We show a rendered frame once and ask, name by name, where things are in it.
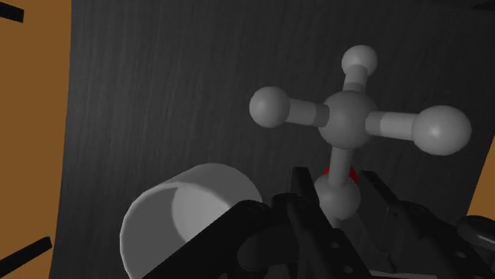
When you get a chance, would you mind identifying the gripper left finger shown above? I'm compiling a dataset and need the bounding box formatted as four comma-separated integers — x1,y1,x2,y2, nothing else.
141,166,373,279

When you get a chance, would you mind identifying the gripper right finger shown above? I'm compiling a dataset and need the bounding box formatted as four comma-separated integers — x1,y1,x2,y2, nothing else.
359,170,495,279

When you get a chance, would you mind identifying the small red object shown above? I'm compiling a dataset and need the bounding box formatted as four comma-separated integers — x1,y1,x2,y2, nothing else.
322,166,359,185

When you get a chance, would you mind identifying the grey ball-and-stick molecule model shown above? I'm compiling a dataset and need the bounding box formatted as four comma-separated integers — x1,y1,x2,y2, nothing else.
248,44,473,230

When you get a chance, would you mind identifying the white cup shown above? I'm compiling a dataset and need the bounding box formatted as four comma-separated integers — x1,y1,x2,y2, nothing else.
119,162,264,279

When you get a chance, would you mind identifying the dark wooden table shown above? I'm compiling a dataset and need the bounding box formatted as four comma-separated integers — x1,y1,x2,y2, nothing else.
48,0,495,279

